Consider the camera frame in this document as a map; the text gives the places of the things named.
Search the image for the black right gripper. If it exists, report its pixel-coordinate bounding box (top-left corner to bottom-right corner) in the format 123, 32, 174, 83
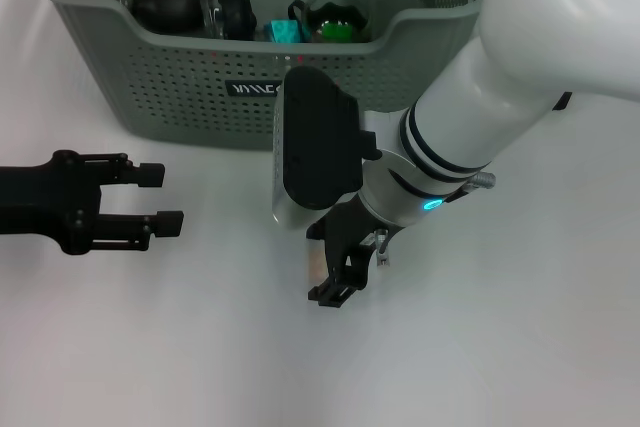
306, 193, 391, 310

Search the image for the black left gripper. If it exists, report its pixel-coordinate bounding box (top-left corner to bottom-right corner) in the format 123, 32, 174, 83
0, 148, 186, 256

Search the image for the translucent white building brick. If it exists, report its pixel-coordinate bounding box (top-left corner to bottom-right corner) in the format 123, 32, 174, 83
307, 239, 329, 283

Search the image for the teal square plate brick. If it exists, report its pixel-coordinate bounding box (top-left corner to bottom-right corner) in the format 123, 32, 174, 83
269, 20, 304, 44

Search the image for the green building brick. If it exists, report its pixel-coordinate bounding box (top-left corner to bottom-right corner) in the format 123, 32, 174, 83
319, 19, 355, 43

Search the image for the grey perforated storage bin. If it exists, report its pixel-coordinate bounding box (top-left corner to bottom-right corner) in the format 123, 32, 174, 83
28, 0, 501, 151

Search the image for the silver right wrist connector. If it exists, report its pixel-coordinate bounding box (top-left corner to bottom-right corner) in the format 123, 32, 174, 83
373, 228, 392, 269

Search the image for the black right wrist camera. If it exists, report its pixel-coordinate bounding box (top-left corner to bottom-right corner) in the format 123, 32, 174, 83
270, 65, 380, 228

